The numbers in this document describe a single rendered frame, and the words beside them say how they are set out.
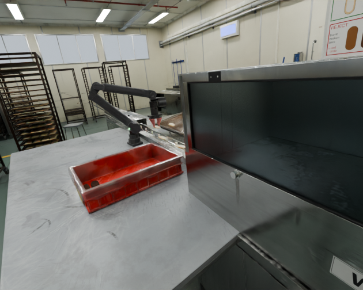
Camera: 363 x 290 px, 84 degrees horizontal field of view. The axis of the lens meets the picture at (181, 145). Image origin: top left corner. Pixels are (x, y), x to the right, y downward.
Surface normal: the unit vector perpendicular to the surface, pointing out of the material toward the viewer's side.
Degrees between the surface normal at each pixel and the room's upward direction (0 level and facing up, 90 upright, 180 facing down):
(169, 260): 0
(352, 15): 90
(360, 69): 90
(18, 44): 90
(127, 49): 90
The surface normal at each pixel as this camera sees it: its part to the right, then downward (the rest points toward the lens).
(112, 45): 0.51, 0.24
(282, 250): -0.85, 0.25
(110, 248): -0.10, -0.94
